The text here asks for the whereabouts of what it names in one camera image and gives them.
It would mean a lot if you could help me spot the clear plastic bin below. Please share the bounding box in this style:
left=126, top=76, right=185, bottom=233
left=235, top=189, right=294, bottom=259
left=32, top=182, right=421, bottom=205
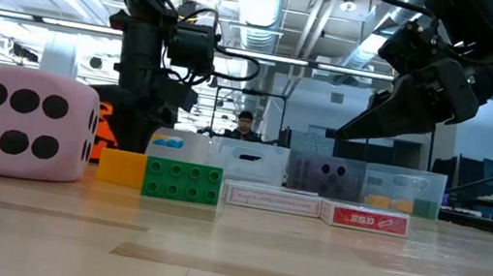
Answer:
left=206, top=134, right=293, bottom=190
left=359, top=162, right=449, bottom=222

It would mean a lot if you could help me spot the card deck red circle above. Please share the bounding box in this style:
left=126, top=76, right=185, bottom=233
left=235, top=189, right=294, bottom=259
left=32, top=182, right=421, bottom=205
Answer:
left=318, top=198, right=413, bottom=239

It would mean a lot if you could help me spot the brown toy brick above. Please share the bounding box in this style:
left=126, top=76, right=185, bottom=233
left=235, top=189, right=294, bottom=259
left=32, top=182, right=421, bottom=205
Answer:
left=389, top=197, right=416, bottom=216

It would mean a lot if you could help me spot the dark green toy brick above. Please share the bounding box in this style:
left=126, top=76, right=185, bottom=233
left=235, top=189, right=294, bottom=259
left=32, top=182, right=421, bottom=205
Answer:
left=139, top=154, right=226, bottom=208

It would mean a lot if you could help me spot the person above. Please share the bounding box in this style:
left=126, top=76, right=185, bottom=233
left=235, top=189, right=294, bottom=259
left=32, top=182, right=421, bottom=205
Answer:
left=225, top=107, right=266, bottom=144

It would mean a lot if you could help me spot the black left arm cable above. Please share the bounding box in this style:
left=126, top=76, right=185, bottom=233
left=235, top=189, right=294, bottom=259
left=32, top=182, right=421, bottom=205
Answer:
left=172, top=3, right=270, bottom=87

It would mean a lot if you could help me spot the blue toy brick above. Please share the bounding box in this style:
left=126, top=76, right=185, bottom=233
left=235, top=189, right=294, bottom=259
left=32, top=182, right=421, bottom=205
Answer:
left=150, top=132, right=186, bottom=151

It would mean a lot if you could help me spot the dark smoky plastic bin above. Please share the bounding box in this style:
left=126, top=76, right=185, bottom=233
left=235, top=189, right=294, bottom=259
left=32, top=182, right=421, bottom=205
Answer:
left=284, top=149, right=370, bottom=204

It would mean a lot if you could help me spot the white cylinder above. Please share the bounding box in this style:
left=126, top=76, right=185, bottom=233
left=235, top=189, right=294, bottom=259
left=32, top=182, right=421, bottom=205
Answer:
left=38, top=32, right=83, bottom=81

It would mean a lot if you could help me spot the desk with monitors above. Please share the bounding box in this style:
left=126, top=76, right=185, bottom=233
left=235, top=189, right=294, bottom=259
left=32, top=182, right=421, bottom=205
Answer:
left=424, top=149, right=493, bottom=223

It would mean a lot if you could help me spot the hanging round ceiling device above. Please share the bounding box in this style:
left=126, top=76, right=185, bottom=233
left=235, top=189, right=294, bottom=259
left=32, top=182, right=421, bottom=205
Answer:
left=176, top=0, right=202, bottom=22

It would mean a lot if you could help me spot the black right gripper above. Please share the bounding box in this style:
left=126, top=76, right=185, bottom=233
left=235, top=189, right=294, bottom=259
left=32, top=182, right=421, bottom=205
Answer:
left=333, top=6, right=493, bottom=164

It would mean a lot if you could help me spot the orange pumpkin bucket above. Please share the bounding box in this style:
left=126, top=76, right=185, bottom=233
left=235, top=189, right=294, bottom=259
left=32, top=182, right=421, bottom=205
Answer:
left=78, top=79, right=157, bottom=170

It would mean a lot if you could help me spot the purple foam die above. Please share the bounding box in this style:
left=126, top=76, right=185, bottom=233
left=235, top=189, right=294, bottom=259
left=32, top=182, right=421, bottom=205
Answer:
left=288, top=154, right=367, bottom=203

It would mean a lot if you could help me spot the pink foam die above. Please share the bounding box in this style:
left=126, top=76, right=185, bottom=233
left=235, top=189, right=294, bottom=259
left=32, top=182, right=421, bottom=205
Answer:
left=0, top=63, right=107, bottom=191

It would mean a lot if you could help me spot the silver air duct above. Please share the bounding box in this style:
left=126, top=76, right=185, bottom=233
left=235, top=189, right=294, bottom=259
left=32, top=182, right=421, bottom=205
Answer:
left=220, top=0, right=291, bottom=90

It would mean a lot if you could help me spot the ceiling light strip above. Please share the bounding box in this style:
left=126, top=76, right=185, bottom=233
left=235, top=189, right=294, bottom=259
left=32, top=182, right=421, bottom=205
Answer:
left=0, top=7, right=493, bottom=103

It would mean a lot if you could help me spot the large orange-yellow toy brick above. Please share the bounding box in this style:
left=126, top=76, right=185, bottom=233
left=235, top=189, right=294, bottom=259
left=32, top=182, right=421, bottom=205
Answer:
left=94, top=146, right=150, bottom=190

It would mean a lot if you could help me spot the yellow square toy brick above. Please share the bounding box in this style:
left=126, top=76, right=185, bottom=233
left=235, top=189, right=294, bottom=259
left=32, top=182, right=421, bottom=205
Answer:
left=365, top=194, right=394, bottom=211

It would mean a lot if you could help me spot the white plastic bin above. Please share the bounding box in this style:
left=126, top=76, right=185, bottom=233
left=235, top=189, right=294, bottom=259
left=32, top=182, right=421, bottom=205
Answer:
left=143, top=125, right=224, bottom=170

